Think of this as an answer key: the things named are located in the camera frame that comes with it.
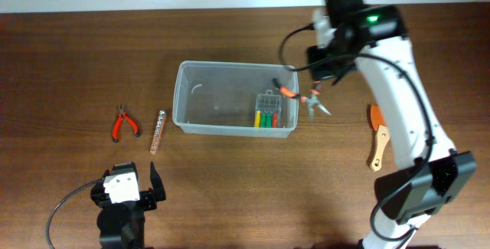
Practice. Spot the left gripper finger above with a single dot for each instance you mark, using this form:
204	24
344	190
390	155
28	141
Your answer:
106	173
159	192

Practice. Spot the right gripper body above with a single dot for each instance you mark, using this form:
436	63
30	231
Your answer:
316	56

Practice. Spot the orange-handled needle-nose pliers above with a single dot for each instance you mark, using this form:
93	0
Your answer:
311	102

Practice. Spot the orange scraper with wooden handle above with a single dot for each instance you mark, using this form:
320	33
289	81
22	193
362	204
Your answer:
381	137

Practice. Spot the clear screwdriver bit case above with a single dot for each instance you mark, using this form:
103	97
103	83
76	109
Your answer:
267	110

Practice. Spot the orange socket bit rail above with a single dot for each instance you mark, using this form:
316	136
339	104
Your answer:
157	136

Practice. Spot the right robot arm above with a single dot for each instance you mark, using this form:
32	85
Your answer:
430	171

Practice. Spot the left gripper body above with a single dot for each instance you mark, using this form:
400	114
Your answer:
146	202

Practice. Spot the clear plastic container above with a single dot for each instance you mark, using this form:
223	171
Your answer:
219	98

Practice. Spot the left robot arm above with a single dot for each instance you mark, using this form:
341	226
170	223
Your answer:
123	205

